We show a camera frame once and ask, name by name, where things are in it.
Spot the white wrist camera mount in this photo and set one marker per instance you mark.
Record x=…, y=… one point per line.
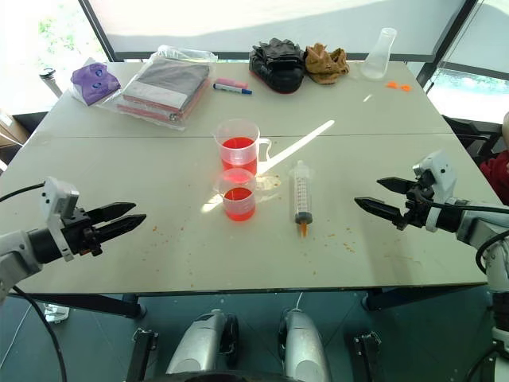
x=441, y=175
x=59, y=199

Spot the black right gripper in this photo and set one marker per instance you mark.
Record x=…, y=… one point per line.
x=417, y=207

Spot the person in red clothing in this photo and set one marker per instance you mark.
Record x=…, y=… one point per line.
x=497, y=171

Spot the white power strip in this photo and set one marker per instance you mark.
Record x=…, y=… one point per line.
x=55, y=312

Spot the black gloves pile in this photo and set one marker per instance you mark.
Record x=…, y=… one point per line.
x=278, y=63

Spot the black table leg frame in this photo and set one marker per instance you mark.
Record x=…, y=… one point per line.
x=91, y=304

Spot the black window frame post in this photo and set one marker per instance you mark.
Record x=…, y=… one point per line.
x=99, y=28
x=449, y=32

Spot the large clear measuring cup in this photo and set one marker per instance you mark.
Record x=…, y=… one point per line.
x=238, y=149

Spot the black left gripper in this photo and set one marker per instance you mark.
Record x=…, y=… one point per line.
x=81, y=235

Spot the brown cardboard box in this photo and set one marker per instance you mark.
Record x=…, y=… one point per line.
x=10, y=135

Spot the purple item in plastic bag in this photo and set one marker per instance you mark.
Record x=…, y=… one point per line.
x=93, y=81

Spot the silver thermos bottle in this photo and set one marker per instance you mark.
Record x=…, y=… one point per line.
x=49, y=81

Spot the brown crumpled cloth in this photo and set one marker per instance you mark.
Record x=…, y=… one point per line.
x=326, y=63

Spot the pink marker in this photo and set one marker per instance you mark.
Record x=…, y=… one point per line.
x=230, y=82

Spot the plastic bag of folded cloths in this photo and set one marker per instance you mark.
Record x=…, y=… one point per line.
x=163, y=87

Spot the blue marker pen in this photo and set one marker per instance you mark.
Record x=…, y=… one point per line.
x=234, y=89

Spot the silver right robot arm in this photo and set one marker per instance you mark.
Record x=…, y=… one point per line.
x=477, y=227

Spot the clear syringe with orange tip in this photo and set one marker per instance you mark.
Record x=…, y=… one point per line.
x=302, y=191

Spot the small orange plastic piece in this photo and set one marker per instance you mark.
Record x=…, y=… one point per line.
x=405, y=88
x=392, y=84

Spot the silver robot leg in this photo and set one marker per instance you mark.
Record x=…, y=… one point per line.
x=199, y=346
x=304, y=346

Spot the clear conical flask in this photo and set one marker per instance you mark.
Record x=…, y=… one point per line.
x=378, y=59

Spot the black chair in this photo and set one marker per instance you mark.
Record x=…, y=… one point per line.
x=473, y=133

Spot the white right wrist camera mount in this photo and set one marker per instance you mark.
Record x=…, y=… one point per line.
x=441, y=175

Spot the small clear measuring cup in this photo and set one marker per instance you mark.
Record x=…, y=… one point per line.
x=238, y=203

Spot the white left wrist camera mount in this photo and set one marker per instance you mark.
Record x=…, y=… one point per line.
x=59, y=199

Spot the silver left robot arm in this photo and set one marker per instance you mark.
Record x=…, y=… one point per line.
x=16, y=248

